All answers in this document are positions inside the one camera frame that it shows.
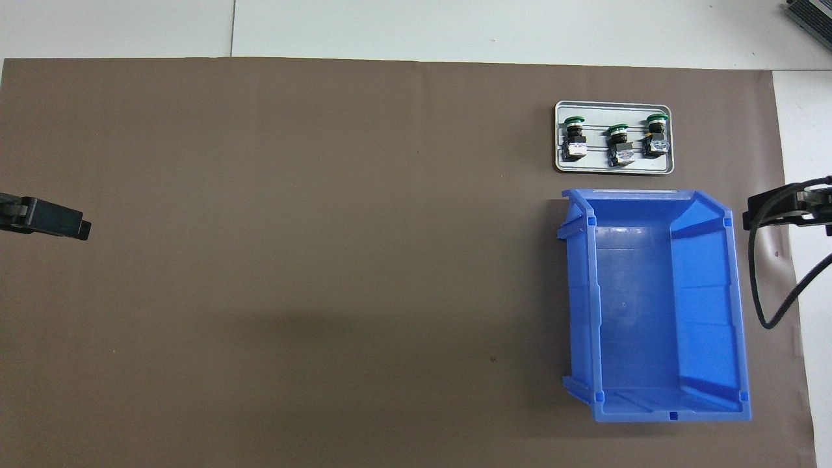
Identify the grey ribbed device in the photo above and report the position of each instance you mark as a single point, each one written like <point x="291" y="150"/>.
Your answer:
<point x="812" y="16"/>

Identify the brown paper table mat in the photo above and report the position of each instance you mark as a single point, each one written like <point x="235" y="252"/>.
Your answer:
<point x="325" y="260"/>

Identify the grey metal tray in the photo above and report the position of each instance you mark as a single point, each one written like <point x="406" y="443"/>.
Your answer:
<point x="601" y="114"/>

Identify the blue plastic storage bin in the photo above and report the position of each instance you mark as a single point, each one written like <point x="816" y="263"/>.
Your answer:
<point x="650" y="312"/>

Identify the green push button switch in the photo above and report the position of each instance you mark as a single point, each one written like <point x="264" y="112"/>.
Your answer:
<point x="621" y="153"/>
<point x="574" y="138"/>
<point x="655" y="140"/>

